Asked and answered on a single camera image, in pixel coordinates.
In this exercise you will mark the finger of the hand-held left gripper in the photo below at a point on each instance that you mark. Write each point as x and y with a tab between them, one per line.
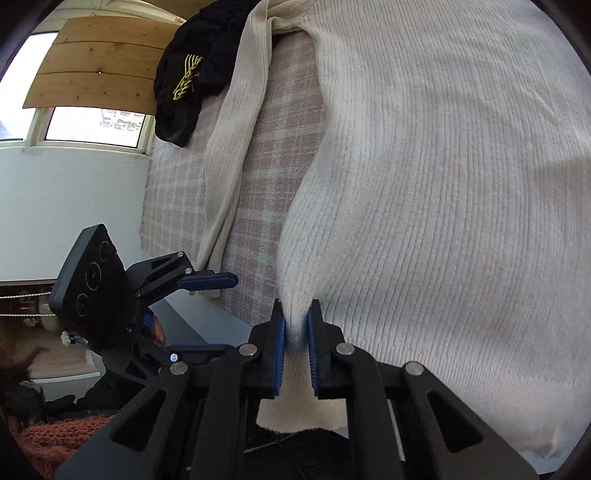
203	348
212	281

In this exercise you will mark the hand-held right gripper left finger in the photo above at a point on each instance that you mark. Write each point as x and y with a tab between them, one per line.
279	350

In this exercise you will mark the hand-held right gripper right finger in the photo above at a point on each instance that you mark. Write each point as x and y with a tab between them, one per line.
314	350

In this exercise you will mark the cream ribbed knit cardigan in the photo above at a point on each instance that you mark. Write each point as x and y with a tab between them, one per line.
438	184

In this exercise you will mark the person's left hand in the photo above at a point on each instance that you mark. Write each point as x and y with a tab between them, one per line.
158	333

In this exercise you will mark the pink plaid blanket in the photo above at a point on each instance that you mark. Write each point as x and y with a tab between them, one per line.
272	161

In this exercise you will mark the orange knit cloth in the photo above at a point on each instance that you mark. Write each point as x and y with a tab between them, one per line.
51	438

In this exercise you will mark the pine plank board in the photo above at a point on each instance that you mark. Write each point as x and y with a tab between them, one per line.
92	60

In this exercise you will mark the black garment with yellow print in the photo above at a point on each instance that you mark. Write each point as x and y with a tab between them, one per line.
203	41

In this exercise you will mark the white window frame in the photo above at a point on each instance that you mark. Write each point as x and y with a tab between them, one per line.
39	127

